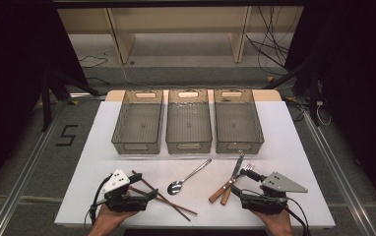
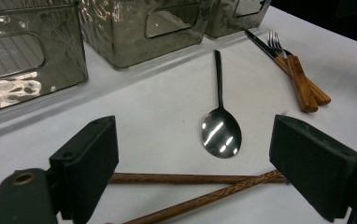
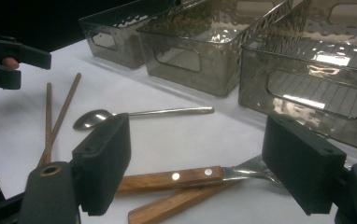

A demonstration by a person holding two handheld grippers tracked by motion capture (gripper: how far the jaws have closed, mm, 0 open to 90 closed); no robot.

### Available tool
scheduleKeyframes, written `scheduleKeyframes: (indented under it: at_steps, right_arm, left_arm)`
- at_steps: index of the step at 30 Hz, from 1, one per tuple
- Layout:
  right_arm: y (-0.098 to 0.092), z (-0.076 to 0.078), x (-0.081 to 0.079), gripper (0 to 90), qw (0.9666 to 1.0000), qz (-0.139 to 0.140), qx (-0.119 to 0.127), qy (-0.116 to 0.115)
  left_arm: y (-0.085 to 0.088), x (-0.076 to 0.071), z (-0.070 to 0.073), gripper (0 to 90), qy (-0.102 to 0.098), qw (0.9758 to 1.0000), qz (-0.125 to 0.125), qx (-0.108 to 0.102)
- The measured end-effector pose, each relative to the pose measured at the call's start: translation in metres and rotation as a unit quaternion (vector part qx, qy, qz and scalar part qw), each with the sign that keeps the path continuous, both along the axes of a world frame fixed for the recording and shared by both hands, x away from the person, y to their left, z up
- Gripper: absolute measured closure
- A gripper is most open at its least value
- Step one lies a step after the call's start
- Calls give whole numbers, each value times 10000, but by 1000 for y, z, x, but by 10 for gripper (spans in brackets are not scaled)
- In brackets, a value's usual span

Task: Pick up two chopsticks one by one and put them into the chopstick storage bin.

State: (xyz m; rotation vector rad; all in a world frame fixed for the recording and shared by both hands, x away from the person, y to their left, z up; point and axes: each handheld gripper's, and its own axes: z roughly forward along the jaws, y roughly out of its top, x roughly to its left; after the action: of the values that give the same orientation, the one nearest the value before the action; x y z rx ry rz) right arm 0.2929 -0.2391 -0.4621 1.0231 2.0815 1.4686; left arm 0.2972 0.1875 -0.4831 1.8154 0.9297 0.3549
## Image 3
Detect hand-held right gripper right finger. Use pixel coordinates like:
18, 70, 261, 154
261, 113, 348, 217

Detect metal spoon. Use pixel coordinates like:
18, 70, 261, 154
72, 106, 216, 132

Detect smoky clear plastic bin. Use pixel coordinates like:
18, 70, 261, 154
78, 0, 181, 70
136, 0, 293, 98
237, 0, 357, 156

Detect brown wooden chopstick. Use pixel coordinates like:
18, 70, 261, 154
44, 81, 54, 166
37, 72, 83, 166

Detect wooden handled fork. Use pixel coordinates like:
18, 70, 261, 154
127, 178, 290, 224

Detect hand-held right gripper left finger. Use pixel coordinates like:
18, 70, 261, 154
70, 112, 133, 217

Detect wooden handled knife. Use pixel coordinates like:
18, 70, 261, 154
115, 153, 273, 197

